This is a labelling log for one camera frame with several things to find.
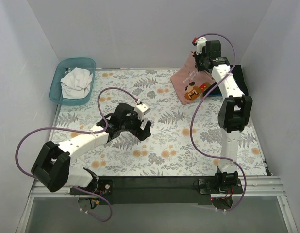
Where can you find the pink t shirt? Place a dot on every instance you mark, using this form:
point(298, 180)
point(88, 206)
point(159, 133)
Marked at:
point(189, 83)

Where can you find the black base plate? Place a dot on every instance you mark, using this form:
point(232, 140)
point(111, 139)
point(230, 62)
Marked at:
point(158, 189)

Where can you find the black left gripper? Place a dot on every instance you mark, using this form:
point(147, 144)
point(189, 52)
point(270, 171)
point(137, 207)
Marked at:
point(139, 125)

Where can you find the blue folded t shirt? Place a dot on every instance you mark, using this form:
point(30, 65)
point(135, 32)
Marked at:
point(215, 95)

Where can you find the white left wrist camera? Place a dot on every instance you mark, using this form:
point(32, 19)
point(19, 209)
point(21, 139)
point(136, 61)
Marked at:
point(141, 109)

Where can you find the aluminium frame rail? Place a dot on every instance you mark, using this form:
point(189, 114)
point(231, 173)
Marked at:
point(263, 208)

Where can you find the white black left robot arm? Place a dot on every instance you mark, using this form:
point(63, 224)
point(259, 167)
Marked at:
point(53, 166)

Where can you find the teal plastic basket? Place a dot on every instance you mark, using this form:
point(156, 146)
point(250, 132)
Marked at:
point(63, 68)

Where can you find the black folded t shirt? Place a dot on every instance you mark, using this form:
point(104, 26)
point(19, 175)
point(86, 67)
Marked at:
point(239, 78)

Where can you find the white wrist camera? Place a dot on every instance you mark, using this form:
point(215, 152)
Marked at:
point(199, 43)
point(141, 109)

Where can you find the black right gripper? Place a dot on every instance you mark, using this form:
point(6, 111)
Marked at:
point(198, 64)

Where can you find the white t shirt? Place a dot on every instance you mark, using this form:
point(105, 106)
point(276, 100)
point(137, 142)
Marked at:
point(76, 84)

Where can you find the floral table mat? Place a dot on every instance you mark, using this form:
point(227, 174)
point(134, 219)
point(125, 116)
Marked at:
point(185, 139)

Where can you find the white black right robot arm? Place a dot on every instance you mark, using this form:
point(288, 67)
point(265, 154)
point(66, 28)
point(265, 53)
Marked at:
point(232, 118)

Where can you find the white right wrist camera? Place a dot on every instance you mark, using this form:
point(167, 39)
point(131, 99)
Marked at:
point(199, 43)

